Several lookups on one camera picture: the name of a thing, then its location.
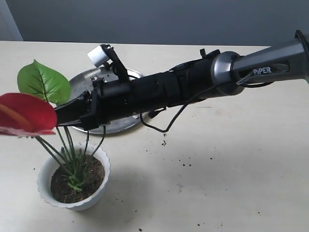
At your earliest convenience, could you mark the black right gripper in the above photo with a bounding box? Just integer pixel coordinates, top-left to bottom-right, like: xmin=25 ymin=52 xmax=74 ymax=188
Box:
xmin=54 ymin=58 xmax=214 ymax=131

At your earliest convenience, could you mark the artificial red anthurium plant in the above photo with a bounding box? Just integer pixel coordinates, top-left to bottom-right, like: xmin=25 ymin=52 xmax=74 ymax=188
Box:
xmin=0 ymin=59 xmax=94 ymax=186

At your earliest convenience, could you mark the stainless steel spork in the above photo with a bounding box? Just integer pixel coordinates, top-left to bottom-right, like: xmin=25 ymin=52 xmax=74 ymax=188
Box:
xmin=91 ymin=75 xmax=138 ymax=83

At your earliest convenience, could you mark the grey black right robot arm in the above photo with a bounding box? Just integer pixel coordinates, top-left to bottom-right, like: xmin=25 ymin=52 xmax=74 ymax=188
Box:
xmin=55 ymin=30 xmax=309 ymax=131

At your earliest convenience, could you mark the white scalloped flower pot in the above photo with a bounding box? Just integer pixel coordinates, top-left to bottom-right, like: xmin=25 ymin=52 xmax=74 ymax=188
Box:
xmin=37 ymin=144 xmax=111 ymax=211

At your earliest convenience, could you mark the dark potting soil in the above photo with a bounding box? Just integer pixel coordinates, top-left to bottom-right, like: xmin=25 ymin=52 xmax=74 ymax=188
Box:
xmin=50 ymin=157 xmax=105 ymax=203

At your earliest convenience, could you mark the round stainless steel plate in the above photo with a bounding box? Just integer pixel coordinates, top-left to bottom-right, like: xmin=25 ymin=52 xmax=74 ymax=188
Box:
xmin=70 ymin=67 xmax=140 ymax=134

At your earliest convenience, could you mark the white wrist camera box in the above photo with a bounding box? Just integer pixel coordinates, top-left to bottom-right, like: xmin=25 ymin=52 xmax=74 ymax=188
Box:
xmin=87 ymin=44 xmax=113 ymax=67

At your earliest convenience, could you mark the black camera cable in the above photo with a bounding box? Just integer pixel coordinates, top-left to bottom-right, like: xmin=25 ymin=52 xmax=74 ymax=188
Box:
xmin=139 ymin=29 xmax=309 ymax=133

